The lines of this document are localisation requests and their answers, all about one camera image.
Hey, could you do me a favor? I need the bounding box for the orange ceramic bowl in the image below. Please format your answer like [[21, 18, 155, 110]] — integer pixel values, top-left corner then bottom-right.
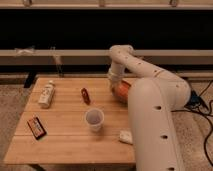
[[111, 81, 131, 103]]

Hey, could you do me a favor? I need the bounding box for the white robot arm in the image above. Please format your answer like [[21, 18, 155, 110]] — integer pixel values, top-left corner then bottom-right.
[[108, 45, 191, 171]]

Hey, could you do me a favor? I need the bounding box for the small red object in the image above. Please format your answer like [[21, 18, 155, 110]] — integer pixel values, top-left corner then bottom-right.
[[81, 88, 91, 105]]

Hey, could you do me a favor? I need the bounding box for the translucent plastic cup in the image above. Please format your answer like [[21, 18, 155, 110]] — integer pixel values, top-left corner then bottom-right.
[[85, 108, 104, 132]]

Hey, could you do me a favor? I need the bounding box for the crumpled white paper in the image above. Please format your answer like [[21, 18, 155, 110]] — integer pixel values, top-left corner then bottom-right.
[[119, 130, 133, 144]]

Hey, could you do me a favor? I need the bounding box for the wooden table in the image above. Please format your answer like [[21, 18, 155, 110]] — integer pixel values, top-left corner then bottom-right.
[[4, 78, 134, 164]]

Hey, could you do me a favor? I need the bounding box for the white plastic bottle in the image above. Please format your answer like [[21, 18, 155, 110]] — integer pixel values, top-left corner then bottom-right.
[[38, 80, 55, 109]]

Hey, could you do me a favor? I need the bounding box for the blue power adapter box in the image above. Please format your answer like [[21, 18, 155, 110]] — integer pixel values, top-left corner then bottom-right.
[[187, 91, 200, 107]]

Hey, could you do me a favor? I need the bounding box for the clear plastic wrap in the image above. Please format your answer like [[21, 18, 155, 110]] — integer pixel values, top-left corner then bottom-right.
[[15, 47, 35, 56]]

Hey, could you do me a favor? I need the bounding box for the dark snack bar packet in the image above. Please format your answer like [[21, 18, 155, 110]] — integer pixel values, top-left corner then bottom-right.
[[27, 117, 47, 140]]

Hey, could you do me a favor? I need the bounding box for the black cable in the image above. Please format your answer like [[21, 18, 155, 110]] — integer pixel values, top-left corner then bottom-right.
[[171, 79, 213, 168]]

